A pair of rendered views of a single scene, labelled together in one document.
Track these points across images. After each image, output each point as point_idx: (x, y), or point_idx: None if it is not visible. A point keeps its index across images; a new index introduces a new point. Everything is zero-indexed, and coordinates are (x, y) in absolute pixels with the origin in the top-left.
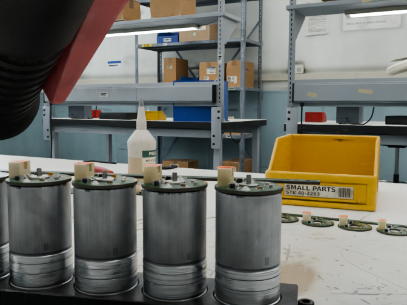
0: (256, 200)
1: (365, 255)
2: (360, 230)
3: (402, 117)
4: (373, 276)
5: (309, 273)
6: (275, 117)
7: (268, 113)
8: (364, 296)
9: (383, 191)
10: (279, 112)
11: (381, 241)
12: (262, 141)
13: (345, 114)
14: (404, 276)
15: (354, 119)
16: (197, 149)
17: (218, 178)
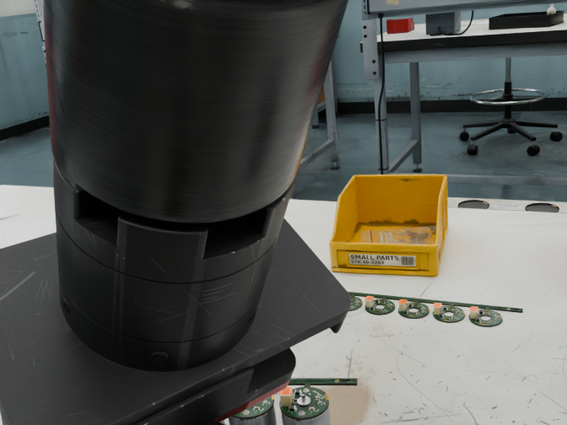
0: (310, 422)
1: (416, 361)
2: (417, 318)
3: (510, 18)
4: (418, 393)
5: (365, 395)
6: (350, 16)
7: None
8: (406, 423)
9: (452, 230)
10: (354, 8)
11: (434, 334)
12: (336, 51)
13: (437, 22)
14: (443, 390)
15: (448, 28)
16: None
17: (281, 401)
